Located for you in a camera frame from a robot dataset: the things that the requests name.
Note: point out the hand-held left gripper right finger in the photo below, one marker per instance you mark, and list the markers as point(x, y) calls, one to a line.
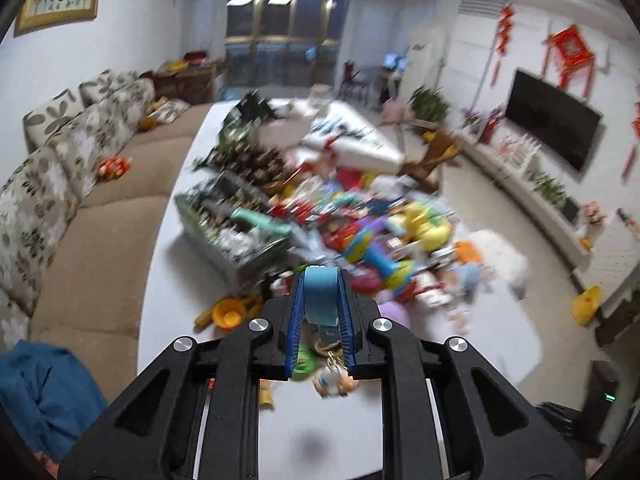
point(348, 310)

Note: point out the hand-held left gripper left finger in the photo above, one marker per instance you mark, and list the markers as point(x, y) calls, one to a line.
point(296, 310)

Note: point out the light blue tape roll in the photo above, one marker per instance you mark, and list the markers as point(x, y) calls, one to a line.
point(321, 295)

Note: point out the colourful striped ball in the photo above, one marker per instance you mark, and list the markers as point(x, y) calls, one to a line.
point(360, 245)

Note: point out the orange plastic cup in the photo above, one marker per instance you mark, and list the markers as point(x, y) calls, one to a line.
point(230, 314)

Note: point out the teal plastic tool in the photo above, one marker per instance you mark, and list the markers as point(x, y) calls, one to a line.
point(260, 221)

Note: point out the grey storage crate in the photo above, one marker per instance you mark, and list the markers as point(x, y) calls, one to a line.
point(225, 240)

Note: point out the yellow plush toy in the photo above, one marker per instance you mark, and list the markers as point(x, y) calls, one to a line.
point(427, 225)

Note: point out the pile of dark chestnuts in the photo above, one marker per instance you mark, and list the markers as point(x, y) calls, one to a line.
point(250, 162)

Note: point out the white toy airplane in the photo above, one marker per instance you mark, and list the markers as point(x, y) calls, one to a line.
point(350, 137)

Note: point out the wooden armchair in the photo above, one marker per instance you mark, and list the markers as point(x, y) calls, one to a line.
point(435, 157)

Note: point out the beige fabric sofa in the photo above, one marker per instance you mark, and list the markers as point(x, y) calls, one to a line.
point(110, 240)

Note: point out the white tray with remotes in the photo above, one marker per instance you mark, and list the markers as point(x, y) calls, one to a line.
point(256, 107)

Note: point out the green potted plant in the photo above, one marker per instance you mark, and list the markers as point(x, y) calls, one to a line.
point(429, 105)

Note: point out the white television cabinet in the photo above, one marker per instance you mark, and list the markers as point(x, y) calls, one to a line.
point(550, 200)

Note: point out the red desk chair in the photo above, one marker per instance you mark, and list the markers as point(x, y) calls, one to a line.
point(356, 80)

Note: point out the red plush toy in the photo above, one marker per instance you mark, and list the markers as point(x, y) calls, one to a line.
point(114, 168)

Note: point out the small green cabinet plant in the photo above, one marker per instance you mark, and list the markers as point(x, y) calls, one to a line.
point(550, 189)

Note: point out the leaf pattern pillow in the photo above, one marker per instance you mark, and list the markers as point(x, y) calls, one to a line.
point(171, 110)
point(100, 87)
point(52, 117)

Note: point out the brown plush toy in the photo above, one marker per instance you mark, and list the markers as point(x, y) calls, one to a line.
point(148, 123)

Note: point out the yellow floor toy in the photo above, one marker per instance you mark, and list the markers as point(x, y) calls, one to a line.
point(587, 306)

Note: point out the computer monitors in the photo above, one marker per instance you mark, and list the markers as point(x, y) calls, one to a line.
point(394, 61)

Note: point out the wooden side cabinet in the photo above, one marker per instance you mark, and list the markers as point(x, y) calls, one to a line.
point(185, 82)

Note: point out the white standing air conditioner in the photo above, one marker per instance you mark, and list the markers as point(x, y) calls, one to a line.
point(422, 65)

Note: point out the floral back cushion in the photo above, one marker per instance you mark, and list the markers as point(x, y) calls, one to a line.
point(32, 225)
point(10, 325)
point(87, 147)
point(132, 102)

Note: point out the blue cloth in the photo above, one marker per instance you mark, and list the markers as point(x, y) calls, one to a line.
point(45, 400)

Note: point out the black floor speaker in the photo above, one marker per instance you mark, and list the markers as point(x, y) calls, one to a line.
point(602, 405)

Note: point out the large window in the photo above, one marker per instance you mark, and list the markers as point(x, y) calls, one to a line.
point(287, 35)

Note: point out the black television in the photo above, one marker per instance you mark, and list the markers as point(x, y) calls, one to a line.
point(552, 120)

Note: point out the red hanging knot decoration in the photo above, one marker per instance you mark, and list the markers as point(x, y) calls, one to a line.
point(505, 35)

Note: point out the red hanging lantern decoration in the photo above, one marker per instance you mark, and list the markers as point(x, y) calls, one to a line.
point(570, 55)

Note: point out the wall air vent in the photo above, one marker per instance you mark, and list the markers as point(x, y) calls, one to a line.
point(480, 6)

